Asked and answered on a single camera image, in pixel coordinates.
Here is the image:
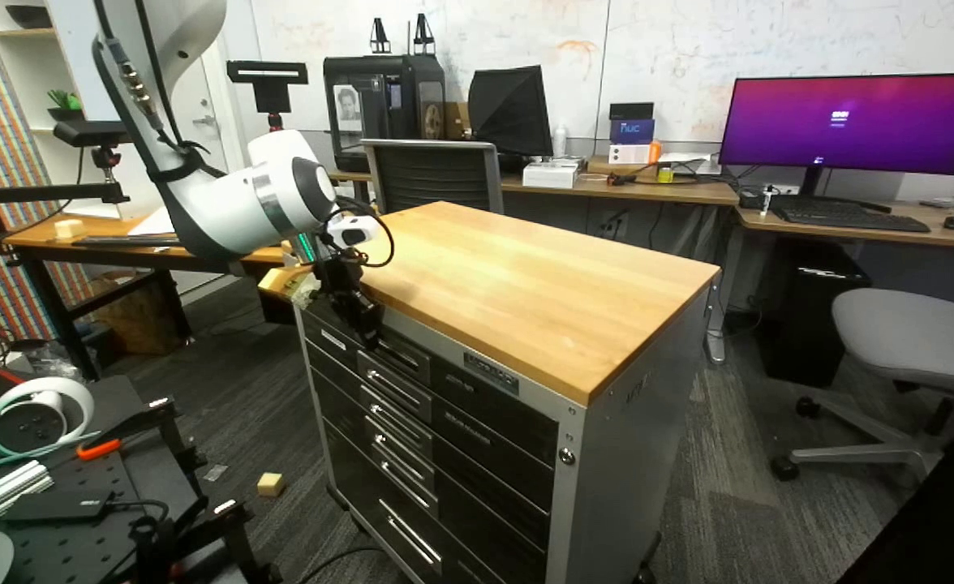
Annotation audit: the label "wooden side table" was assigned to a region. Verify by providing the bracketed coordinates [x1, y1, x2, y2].
[0, 204, 318, 383]

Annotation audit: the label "silver aluminium bar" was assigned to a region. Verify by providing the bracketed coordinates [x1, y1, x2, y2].
[0, 458, 55, 528]

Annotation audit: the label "white green hoop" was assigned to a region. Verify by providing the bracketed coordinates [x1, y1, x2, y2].
[0, 373, 98, 462]

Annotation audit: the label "black perforated board table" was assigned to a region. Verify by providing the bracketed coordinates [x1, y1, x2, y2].
[0, 370, 277, 584]

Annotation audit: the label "black boom bar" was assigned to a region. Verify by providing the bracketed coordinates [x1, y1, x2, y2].
[0, 178, 132, 207]

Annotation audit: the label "grey office chair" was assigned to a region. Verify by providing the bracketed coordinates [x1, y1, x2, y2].
[768, 287, 954, 483]

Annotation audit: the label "computer monitor with purple screen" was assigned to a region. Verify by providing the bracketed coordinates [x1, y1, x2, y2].
[717, 71, 954, 204]

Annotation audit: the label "black mesh office chair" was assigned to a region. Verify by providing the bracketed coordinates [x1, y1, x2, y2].
[359, 136, 505, 217]

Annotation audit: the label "black computer tower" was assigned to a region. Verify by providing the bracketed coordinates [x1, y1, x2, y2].
[762, 236, 870, 386]

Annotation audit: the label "small green plant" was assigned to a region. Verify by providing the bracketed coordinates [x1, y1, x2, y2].
[46, 88, 88, 123]

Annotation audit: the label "black keyboard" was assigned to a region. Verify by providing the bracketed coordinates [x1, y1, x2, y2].
[768, 198, 935, 236]

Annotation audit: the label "black camera on pole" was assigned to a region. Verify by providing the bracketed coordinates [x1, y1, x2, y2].
[224, 58, 312, 134]

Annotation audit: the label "grey cabinet with wood top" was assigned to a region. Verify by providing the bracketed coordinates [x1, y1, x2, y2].
[291, 198, 722, 584]

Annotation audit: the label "black 3D printer box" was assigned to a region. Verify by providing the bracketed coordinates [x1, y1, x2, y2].
[321, 54, 452, 177]

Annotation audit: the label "white paper sheets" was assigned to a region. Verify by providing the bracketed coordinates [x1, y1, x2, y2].
[125, 204, 181, 241]

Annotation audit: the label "black monitor back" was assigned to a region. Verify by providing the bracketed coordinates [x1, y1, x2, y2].
[463, 63, 556, 167]

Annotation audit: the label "black camera on stand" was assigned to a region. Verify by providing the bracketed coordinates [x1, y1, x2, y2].
[50, 118, 132, 177]

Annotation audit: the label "blue black small box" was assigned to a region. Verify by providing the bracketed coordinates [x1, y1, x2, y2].
[605, 102, 658, 147]

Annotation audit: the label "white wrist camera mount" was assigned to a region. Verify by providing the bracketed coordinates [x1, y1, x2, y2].
[321, 207, 383, 257]

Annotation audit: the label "orange handled tool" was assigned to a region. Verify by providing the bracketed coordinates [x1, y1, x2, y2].
[71, 436, 129, 466]

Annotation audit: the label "white flat box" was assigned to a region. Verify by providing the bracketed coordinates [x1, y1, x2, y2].
[519, 157, 584, 193]

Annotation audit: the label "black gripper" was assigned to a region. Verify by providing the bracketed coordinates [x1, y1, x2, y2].
[314, 249, 387, 347]

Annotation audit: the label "long wooden desk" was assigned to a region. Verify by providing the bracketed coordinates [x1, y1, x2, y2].
[495, 158, 954, 366]

